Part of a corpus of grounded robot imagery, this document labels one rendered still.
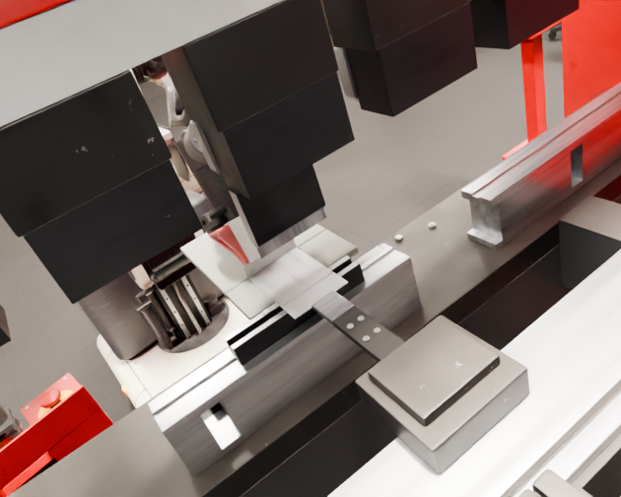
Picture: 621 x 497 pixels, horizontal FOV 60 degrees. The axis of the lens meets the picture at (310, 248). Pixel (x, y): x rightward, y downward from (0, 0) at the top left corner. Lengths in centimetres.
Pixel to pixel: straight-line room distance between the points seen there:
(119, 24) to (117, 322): 146
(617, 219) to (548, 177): 12
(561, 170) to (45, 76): 76
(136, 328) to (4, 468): 94
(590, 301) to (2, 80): 59
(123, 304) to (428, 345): 143
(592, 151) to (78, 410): 98
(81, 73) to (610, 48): 107
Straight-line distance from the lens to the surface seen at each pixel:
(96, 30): 50
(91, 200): 52
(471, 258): 89
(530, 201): 92
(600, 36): 133
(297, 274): 73
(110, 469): 82
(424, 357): 53
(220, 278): 79
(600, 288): 66
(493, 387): 52
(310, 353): 72
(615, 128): 106
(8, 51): 49
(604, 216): 95
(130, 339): 192
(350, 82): 69
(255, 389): 70
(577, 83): 139
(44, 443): 107
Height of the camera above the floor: 143
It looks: 33 degrees down
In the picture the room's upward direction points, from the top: 20 degrees counter-clockwise
